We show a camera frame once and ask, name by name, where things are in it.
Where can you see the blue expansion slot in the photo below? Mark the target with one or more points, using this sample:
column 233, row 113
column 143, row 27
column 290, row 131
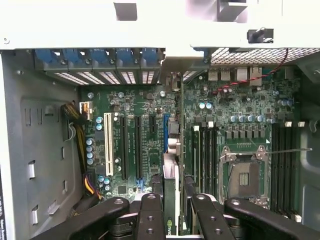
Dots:
column 166, row 130

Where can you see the blue slot cover clip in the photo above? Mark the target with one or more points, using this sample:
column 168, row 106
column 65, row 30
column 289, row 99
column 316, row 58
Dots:
column 125, row 56
column 149, row 56
column 44, row 57
column 98, row 56
column 71, row 57

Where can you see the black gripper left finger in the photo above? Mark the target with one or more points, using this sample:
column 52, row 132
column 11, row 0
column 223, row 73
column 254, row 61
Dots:
column 150, row 220

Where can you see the silver rear port block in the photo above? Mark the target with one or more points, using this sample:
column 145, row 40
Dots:
column 212, row 73
column 256, row 75
column 224, row 73
column 242, row 74

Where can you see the white power connector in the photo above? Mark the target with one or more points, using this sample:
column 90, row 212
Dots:
column 86, row 110

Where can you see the long black expansion slot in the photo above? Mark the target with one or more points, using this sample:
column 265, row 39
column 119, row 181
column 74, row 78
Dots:
column 123, row 150
column 138, row 150

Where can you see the open black PC case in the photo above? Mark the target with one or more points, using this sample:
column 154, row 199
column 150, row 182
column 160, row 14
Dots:
column 100, row 25

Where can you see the white expansion slot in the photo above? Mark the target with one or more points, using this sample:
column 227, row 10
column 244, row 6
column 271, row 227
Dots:
column 108, row 145

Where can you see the black case latch knob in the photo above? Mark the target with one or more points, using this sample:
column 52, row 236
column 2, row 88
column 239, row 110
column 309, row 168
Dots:
column 257, row 35

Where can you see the short black expansion slot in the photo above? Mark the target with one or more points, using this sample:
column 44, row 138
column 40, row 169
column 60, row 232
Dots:
column 152, row 125

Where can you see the CPU socket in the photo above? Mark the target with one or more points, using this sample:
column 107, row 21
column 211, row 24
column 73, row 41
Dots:
column 246, row 180

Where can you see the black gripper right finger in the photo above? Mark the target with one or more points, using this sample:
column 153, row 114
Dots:
column 210, row 222

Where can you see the metal socket cover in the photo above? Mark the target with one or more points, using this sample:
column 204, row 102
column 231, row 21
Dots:
column 243, row 157

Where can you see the black RAM slot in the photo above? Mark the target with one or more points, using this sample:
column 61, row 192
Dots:
column 196, row 162
column 275, row 175
column 282, row 175
column 212, row 162
column 288, row 175
column 295, row 175
column 217, row 140
column 204, row 162

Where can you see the thin metal locking lever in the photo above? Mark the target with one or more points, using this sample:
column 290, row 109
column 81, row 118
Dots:
column 290, row 151

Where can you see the green motherboard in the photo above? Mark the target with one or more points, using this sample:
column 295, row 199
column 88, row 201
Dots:
column 250, row 100

